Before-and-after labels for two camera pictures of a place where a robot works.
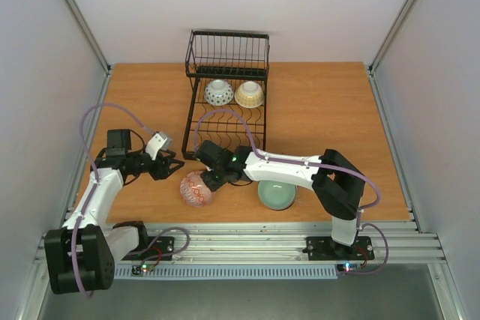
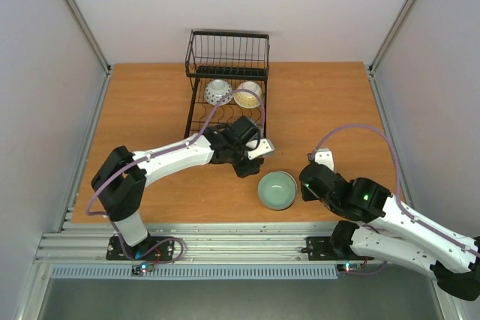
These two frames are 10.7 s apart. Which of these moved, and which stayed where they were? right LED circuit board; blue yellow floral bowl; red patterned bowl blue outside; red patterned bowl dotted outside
Moved: red patterned bowl blue outside
Stayed: right LED circuit board; blue yellow floral bowl; red patterned bowl dotted outside
